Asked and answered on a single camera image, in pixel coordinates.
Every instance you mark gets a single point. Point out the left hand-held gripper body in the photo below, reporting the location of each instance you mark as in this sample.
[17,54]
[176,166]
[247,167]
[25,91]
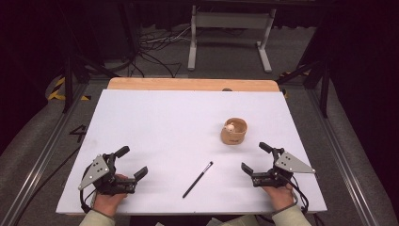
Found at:
[102,175]

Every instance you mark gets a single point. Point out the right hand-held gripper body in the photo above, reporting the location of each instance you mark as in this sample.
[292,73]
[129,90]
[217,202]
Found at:
[282,168]

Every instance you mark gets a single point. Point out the wooden cup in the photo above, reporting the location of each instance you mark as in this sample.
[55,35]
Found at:
[233,136]

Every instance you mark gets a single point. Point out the black makeup brush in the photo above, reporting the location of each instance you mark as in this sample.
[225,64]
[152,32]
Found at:
[197,180]

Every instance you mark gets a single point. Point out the person's left hand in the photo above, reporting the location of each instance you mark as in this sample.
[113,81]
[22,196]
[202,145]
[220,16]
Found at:
[108,204]

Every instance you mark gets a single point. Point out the person's right hand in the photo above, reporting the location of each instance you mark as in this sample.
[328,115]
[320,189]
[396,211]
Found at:
[280,197]

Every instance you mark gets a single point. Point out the small white figure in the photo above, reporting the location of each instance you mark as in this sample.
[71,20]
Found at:
[230,127]

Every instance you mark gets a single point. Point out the yellow black floor tape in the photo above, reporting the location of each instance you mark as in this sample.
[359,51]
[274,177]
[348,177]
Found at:
[295,73]
[55,92]

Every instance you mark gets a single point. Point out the black tripod stand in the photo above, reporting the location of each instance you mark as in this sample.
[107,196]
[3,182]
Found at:
[70,72]
[316,70]

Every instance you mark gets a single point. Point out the grey metal stand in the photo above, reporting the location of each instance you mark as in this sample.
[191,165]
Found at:
[230,20]

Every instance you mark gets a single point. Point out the aluminium floor rail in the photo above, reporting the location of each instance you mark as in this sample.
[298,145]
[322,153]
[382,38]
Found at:
[342,157]
[40,160]

